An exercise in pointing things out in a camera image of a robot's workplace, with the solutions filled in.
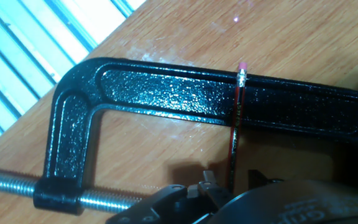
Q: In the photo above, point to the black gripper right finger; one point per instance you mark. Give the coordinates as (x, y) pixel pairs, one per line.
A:
(258, 179)

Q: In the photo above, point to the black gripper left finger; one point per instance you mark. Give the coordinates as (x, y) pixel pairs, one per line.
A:
(213, 193)

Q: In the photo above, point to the red black striped pencil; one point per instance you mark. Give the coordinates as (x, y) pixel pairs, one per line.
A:
(237, 109)

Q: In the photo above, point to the black metal C-clamp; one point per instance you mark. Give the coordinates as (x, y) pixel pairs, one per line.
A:
(166, 90)

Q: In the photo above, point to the varnished wooden board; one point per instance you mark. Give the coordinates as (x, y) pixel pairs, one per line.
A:
(291, 31)

